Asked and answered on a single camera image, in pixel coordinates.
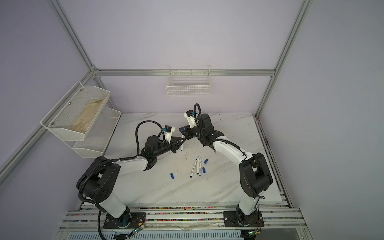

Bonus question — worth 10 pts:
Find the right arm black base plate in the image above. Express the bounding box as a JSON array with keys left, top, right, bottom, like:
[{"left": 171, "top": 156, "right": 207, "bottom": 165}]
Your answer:
[{"left": 223, "top": 210, "right": 265, "bottom": 228}]

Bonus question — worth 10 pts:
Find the beige cloth in shelf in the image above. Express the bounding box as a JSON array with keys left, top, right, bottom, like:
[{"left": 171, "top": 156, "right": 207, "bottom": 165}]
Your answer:
[{"left": 70, "top": 98, "right": 106, "bottom": 134}]

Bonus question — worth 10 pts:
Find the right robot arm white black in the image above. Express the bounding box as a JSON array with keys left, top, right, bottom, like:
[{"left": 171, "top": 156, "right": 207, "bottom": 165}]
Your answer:
[{"left": 179, "top": 110, "right": 273, "bottom": 227}]

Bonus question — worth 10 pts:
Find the white wire wall basket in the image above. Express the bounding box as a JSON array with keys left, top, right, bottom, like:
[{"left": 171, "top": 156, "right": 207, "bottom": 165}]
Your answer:
[{"left": 166, "top": 65, "right": 211, "bottom": 97}]

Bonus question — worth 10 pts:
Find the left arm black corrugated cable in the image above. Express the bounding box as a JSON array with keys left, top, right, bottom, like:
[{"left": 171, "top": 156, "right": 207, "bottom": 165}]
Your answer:
[{"left": 77, "top": 120, "right": 164, "bottom": 240}]

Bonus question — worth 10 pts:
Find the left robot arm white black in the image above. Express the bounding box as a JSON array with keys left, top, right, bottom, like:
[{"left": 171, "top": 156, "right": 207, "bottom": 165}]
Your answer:
[{"left": 76, "top": 135, "right": 186, "bottom": 228}]

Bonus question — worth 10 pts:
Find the aluminium enclosure frame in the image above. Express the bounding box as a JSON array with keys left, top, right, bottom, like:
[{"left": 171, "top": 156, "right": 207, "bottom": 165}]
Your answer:
[{"left": 1, "top": 1, "right": 313, "bottom": 189}]

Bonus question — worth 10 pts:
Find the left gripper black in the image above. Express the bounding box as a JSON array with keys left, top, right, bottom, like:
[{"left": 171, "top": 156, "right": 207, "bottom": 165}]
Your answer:
[{"left": 153, "top": 135, "right": 184, "bottom": 157}]

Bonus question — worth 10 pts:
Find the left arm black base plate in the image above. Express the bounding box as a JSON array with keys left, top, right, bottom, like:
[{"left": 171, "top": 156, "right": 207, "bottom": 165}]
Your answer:
[{"left": 103, "top": 212, "right": 147, "bottom": 229}]

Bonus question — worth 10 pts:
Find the aluminium rail base frame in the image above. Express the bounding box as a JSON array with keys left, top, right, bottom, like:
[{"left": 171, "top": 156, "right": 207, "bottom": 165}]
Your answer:
[{"left": 55, "top": 202, "right": 313, "bottom": 240}]

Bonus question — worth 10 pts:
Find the white mesh two-tier wall shelf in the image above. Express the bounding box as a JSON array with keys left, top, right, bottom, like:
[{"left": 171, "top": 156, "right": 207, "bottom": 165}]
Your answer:
[{"left": 41, "top": 82, "right": 122, "bottom": 159}]

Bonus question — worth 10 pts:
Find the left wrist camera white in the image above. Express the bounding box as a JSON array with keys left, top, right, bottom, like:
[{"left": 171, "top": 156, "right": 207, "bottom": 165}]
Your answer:
[{"left": 163, "top": 125, "right": 175, "bottom": 144}]

